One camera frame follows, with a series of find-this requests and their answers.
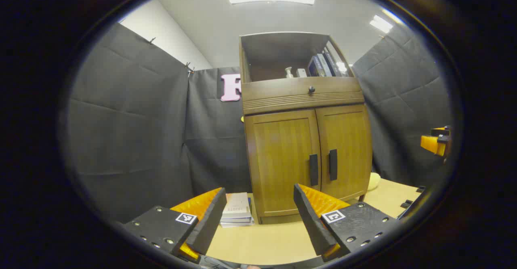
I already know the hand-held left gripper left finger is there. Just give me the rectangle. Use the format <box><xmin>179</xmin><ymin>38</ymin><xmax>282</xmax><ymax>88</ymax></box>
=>
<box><xmin>121</xmin><ymin>187</ymin><xmax>227</xmax><ymax>263</ymax></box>

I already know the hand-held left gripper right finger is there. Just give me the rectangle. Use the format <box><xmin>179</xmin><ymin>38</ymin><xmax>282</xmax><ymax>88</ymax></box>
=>
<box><xmin>293</xmin><ymin>183</ymin><xmax>400</xmax><ymax>263</ymax></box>

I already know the black door handle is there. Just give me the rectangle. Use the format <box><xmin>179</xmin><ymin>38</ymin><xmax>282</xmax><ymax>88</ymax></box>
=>
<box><xmin>328</xmin><ymin>149</ymin><xmax>338</xmax><ymax>181</ymax></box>
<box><xmin>309</xmin><ymin>154</ymin><xmax>319</xmax><ymax>187</ymax></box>

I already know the wooden cabinet door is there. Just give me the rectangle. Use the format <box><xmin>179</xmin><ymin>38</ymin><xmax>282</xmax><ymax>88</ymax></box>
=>
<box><xmin>315</xmin><ymin>103</ymin><xmax>373</xmax><ymax>202</ymax></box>
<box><xmin>244</xmin><ymin>108</ymin><xmax>322</xmax><ymax>218</ymax></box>

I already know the wooden double-door shoe cabinet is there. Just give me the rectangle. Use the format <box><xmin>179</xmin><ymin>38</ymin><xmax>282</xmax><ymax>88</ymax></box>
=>
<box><xmin>239</xmin><ymin>32</ymin><xmax>373</xmax><ymax>224</ymax></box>

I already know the wooden cabinet drawer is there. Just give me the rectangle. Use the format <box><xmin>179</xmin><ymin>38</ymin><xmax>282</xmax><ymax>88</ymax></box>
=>
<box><xmin>242</xmin><ymin>77</ymin><xmax>365</xmax><ymax>115</ymax></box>

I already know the small ceiling light panel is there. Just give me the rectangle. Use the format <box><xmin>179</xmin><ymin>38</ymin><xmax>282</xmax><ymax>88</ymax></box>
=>
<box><xmin>370</xmin><ymin>15</ymin><xmax>393</xmax><ymax>34</ymax></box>

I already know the black backdrop cloth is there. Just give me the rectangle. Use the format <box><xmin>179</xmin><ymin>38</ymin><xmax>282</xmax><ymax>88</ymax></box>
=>
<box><xmin>67</xmin><ymin>22</ymin><xmax>453</xmax><ymax>225</ymax></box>

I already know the grey spine book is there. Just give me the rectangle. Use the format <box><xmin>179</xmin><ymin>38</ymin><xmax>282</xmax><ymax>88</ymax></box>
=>
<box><xmin>316</xmin><ymin>53</ymin><xmax>332</xmax><ymax>77</ymax></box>

